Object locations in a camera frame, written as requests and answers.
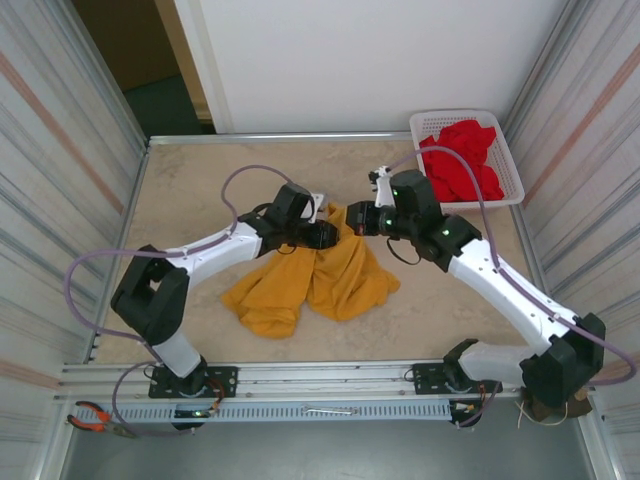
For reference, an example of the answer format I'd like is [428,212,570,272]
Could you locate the white perforated plastic basket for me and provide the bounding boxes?
[409,108,526,216]

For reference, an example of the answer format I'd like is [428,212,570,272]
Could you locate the circuit board with green light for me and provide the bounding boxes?
[172,407,217,421]

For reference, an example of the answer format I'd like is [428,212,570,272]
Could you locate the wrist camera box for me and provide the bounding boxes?
[368,165,397,209]
[307,192,332,225]

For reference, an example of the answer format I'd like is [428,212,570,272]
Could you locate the beige door frame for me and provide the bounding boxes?
[153,0,217,122]

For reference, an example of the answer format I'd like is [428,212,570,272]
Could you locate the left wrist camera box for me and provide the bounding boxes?
[307,192,332,225]

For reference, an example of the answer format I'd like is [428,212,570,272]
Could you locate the brown pouch with string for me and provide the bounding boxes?
[517,387,592,427]

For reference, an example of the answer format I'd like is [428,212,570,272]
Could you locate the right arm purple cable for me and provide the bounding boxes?
[384,146,639,430]

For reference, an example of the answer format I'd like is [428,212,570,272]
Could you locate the orange-handled pliers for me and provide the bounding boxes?
[66,399,139,440]

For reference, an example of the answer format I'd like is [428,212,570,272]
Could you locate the grey slotted cable duct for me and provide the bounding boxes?
[107,399,454,424]

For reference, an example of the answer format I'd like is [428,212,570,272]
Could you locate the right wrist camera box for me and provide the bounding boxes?
[368,165,397,209]

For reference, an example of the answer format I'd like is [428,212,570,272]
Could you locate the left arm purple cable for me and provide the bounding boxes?
[66,165,301,438]

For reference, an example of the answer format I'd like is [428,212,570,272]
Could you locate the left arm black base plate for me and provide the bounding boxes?
[148,366,239,400]

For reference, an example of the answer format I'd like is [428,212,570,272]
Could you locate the red cloth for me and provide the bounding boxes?
[418,118,505,204]

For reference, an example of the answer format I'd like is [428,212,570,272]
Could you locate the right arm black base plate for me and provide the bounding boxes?
[412,362,503,396]

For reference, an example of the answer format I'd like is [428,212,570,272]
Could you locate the mustard yellow t-shirt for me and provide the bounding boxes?
[220,202,401,340]

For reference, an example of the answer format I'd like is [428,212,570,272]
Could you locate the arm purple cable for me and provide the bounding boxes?
[66,165,301,438]
[384,146,639,430]

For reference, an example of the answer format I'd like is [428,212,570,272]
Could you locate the small silver wrench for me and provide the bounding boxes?
[301,405,359,416]

